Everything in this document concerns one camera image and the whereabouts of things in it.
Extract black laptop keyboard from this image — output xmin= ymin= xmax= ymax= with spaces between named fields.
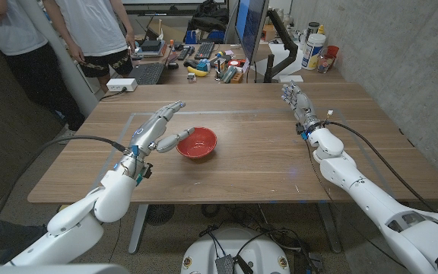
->
xmin=127 ymin=62 xmax=166 ymax=85

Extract dark lidded bottle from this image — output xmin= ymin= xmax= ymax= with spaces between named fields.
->
xmin=304 ymin=21 xmax=321 ymax=43

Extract seated person dark trousers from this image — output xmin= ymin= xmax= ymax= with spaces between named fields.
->
xmin=0 ymin=207 xmax=49 ymax=263

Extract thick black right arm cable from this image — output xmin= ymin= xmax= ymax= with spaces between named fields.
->
xmin=322 ymin=120 xmax=438 ymax=213

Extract black desktop keyboard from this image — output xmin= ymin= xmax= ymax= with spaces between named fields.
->
xmin=194 ymin=41 xmax=216 ymax=61

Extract red bowl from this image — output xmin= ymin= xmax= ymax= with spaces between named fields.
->
xmin=176 ymin=126 xmax=218 ymax=159

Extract white power strip box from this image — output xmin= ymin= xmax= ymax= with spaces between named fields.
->
xmin=106 ymin=78 xmax=138 ymax=93

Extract black backpack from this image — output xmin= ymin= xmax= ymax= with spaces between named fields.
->
xmin=186 ymin=0 xmax=230 ymax=33

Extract computer monitor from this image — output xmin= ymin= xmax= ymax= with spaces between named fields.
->
xmin=234 ymin=0 xmax=270 ymax=64

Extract white robot torso base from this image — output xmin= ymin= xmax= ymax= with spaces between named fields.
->
xmin=180 ymin=227 xmax=291 ymax=274

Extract grey metal table leg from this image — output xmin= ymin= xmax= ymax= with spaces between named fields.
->
xmin=128 ymin=204 xmax=150 ymax=255
xmin=316 ymin=201 xmax=343 ymax=254

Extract person in black trousers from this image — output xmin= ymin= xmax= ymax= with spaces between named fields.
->
xmin=0 ymin=0 xmax=87 ymax=144

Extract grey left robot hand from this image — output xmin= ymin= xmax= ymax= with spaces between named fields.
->
xmin=118 ymin=100 xmax=196 ymax=180

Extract yellow banana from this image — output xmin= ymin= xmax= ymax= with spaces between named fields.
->
xmin=186 ymin=65 xmax=208 ymax=78

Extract large white labelled canister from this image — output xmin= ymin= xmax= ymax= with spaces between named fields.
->
xmin=301 ymin=33 xmax=327 ymax=71

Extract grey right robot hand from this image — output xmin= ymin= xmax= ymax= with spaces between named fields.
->
xmin=281 ymin=80 xmax=320 ymax=132

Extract person in camouflage shorts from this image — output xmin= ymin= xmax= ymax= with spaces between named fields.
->
xmin=42 ymin=0 xmax=138 ymax=92

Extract black round floor fan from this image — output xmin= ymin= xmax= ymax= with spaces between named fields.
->
xmin=145 ymin=204 xmax=176 ymax=227

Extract blue bag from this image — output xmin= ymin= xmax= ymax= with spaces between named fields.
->
xmin=183 ymin=29 xmax=226 ymax=44

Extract clear glass jar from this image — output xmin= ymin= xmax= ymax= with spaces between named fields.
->
xmin=316 ymin=52 xmax=334 ymax=74

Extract white slanted pole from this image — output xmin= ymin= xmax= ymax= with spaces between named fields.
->
xmin=20 ymin=0 xmax=100 ymax=117

